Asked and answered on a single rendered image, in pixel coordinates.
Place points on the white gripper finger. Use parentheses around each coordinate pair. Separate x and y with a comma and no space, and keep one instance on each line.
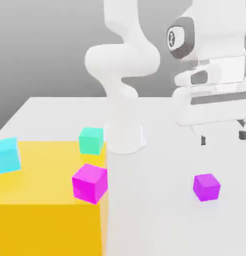
(245,132)
(199,133)

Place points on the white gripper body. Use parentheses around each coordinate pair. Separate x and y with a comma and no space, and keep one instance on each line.
(211,114)

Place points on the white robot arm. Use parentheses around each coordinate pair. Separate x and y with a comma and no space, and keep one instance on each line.
(123,58)

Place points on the small purple cube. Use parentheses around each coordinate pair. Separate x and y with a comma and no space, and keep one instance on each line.
(207,189)

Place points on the small green cube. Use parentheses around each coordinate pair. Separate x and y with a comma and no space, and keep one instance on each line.
(91,143)

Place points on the small magenta cube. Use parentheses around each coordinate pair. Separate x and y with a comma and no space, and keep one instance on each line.
(87,186)

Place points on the small cyan cube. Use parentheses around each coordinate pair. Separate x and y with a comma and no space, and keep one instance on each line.
(6,158)

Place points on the large yellow box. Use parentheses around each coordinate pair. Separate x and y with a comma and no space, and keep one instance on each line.
(45,220)

